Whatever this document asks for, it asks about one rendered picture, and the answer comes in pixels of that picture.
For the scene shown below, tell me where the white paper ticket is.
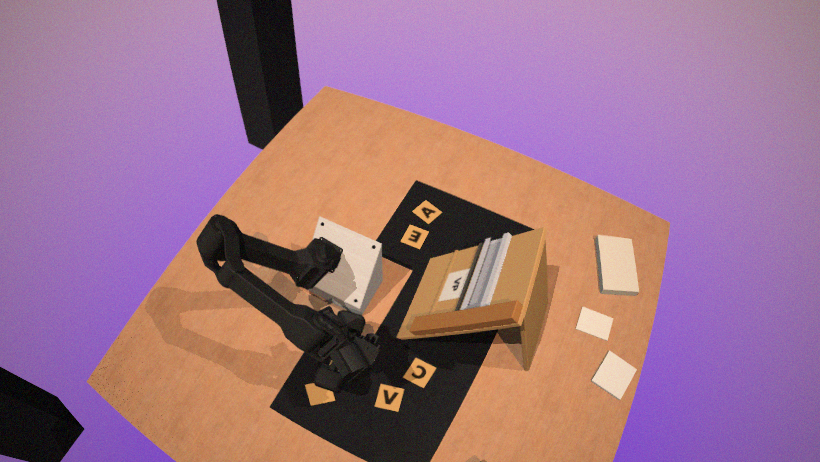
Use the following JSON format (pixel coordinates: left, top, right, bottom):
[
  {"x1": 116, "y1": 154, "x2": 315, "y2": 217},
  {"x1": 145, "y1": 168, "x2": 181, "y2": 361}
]
[{"x1": 438, "y1": 268, "x2": 470, "y2": 302}]

